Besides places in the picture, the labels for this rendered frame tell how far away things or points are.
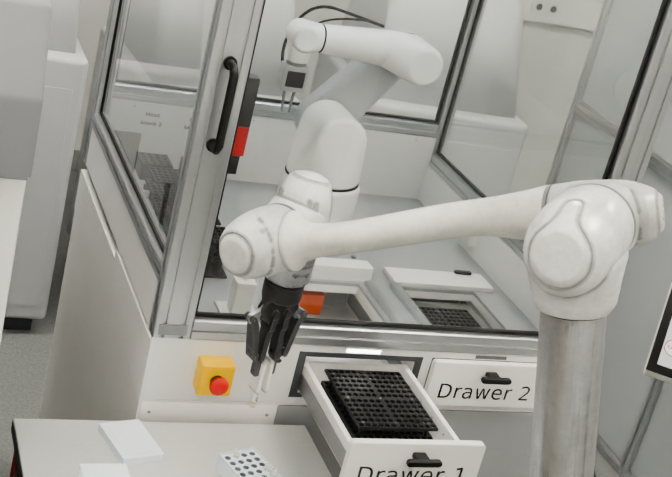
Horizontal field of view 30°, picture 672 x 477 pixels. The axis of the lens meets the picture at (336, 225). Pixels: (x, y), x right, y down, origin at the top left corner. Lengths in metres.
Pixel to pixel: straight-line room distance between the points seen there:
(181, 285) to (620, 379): 2.40
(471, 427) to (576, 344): 1.07
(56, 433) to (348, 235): 0.80
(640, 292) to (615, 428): 0.50
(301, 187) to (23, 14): 0.56
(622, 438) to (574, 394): 2.65
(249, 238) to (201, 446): 0.66
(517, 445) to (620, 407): 1.59
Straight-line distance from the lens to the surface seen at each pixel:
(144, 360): 2.60
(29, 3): 2.05
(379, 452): 2.44
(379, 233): 2.07
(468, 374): 2.84
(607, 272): 1.85
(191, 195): 2.44
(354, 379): 2.68
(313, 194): 2.20
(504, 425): 2.99
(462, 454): 2.52
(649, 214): 2.00
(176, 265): 2.50
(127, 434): 2.55
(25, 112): 2.04
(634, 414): 4.53
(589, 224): 1.82
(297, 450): 2.65
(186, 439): 2.60
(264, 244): 2.06
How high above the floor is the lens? 2.15
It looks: 21 degrees down
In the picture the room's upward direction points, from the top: 14 degrees clockwise
